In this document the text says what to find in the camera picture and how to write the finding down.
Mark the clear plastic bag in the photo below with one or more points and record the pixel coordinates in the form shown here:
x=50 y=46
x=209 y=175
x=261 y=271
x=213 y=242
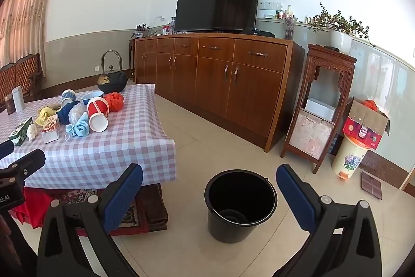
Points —
x=76 y=112

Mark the beige cloth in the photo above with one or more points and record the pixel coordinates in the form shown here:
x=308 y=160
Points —
x=55 y=107

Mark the white cylindrical canister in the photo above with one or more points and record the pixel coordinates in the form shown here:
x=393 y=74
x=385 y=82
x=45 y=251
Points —
x=18 y=99

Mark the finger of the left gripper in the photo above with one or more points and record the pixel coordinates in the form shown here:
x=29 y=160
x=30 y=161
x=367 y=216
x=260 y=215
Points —
x=6 y=148
x=27 y=165

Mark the wooden sideboard cabinet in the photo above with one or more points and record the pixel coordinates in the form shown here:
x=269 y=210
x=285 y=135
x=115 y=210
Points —
x=245 y=84

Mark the cardboard box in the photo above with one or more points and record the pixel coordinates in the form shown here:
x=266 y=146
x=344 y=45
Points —
x=366 y=123

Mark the black plastic bucket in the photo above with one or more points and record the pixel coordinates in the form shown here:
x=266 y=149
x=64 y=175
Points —
x=238 y=201

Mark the red white small carton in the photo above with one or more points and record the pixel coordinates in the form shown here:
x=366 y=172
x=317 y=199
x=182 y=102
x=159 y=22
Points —
x=50 y=130

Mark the blue patterned paper cup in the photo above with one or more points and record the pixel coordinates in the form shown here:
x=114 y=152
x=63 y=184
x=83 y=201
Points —
x=68 y=96

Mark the dark blue towel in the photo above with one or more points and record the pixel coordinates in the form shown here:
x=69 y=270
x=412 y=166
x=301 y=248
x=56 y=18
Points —
x=63 y=113

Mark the blue ceramic bowl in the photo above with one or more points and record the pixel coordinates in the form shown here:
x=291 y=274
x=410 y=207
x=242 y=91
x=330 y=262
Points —
x=93 y=94

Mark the light blue cloth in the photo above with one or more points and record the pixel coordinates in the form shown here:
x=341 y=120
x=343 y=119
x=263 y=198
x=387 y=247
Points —
x=80 y=129

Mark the pink curtain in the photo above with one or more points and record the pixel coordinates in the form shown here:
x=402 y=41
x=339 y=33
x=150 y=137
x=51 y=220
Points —
x=22 y=30

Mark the pink floral bag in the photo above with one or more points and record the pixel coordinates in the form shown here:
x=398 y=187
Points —
x=311 y=133

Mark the white storage box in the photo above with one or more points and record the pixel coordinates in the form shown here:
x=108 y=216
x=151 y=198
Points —
x=320 y=109

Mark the white tissue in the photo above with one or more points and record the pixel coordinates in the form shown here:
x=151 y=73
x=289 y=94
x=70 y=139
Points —
x=32 y=131

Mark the black flat television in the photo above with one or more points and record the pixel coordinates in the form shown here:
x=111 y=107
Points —
x=215 y=15

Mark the black set-top box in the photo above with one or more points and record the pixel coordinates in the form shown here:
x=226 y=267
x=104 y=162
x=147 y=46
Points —
x=257 y=32

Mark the carved wooden side stand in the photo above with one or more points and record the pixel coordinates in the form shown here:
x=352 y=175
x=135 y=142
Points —
x=320 y=58

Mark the glass vase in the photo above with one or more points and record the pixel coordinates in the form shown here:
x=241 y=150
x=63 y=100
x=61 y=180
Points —
x=289 y=22

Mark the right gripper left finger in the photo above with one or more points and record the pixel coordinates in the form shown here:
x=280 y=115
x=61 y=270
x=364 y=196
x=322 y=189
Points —
x=60 y=251

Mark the pink checkered tablecloth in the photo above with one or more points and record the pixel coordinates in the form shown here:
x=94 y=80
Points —
x=134 y=135

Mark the black cast iron teapot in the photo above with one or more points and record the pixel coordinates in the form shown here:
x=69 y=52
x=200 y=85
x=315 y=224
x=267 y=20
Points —
x=112 y=80

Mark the wooden bench sofa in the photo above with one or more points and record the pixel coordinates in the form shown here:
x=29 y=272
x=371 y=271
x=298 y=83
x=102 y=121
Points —
x=26 y=73

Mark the red white paper cup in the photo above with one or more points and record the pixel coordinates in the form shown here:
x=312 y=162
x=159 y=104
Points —
x=98 y=110

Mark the small potted plant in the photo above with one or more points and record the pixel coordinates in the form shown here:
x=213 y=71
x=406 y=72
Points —
x=141 y=31

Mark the green white carton box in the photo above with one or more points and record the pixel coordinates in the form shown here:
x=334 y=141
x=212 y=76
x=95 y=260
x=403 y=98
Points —
x=19 y=134

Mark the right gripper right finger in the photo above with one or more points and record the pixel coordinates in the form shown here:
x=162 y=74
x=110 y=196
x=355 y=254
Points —
x=343 y=239

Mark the green trailing potted plant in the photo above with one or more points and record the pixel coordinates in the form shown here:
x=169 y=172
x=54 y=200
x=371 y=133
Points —
x=339 y=23

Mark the orange plastic bag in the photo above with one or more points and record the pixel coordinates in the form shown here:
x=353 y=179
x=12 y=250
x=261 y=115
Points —
x=115 y=101

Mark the brown tea tin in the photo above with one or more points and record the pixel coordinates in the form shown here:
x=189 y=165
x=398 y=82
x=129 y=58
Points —
x=10 y=105

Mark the yellow cloth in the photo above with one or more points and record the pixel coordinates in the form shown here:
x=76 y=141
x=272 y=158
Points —
x=43 y=115

